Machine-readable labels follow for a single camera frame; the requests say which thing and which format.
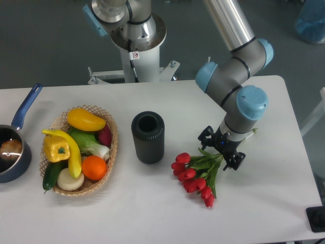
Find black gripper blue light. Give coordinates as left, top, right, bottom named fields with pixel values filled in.
left=198, top=126, right=246, bottom=171

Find red tulip bouquet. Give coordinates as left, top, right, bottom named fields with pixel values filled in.
left=171, top=128, right=258, bottom=208

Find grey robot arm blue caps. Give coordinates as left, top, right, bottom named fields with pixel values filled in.
left=83, top=1, right=273, bottom=169

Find black ribbed vase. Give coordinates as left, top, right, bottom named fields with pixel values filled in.
left=131, top=111, right=165, bottom=164

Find black device at table edge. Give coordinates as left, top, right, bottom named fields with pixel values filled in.
left=306, top=206, right=324, bottom=233

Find dark red radish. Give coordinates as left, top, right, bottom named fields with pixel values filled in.
left=98, top=124, right=112, bottom=147

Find orange fruit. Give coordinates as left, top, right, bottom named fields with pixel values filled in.
left=82, top=155, right=107, bottom=180

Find green lettuce bok choy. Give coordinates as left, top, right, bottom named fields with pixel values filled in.
left=68, top=127, right=110, bottom=161

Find yellow mango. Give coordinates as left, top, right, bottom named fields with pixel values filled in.
left=67, top=108, right=106, bottom=132

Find yellow banana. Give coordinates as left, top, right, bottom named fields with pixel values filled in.
left=42, top=130, right=82, bottom=178

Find blue mesh bag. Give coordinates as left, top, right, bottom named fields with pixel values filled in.
left=294, top=0, right=324, bottom=44

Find white round onion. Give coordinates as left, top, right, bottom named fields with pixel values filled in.
left=57, top=168, right=84, bottom=191

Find woven wicker basket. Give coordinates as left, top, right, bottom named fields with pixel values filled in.
left=40, top=105, right=118, bottom=196

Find yellow bell pepper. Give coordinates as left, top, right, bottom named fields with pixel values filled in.
left=43, top=136, right=70, bottom=163

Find green cucumber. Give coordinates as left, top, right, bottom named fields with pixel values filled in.
left=43, top=161, right=67, bottom=191

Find blue saucepan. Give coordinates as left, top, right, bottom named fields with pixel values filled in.
left=1, top=83, right=43, bottom=183

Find white frame at right edge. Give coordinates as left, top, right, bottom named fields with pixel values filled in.
left=300, top=87, right=324, bottom=137

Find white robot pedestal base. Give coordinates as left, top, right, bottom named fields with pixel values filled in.
left=88, top=50, right=180, bottom=85

